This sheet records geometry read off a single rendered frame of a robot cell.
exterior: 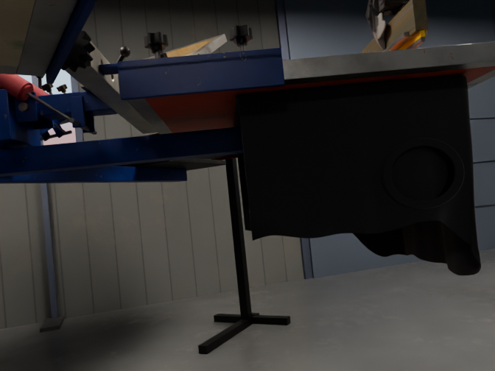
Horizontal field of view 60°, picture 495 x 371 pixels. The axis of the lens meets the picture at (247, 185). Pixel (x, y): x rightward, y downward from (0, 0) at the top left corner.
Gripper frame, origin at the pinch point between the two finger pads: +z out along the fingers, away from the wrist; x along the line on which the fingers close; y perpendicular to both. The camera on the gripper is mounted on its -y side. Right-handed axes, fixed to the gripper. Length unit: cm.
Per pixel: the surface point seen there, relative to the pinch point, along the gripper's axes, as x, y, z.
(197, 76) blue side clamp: -49, 30, 13
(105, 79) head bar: -67, 25, 10
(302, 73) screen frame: -29.5, 28.9, 13.7
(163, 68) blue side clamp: -55, 30, 11
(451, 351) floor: 43, -77, 109
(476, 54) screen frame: 4.1, 28.9, 13.0
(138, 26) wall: -105, -242, -118
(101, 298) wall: -151, -231, 98
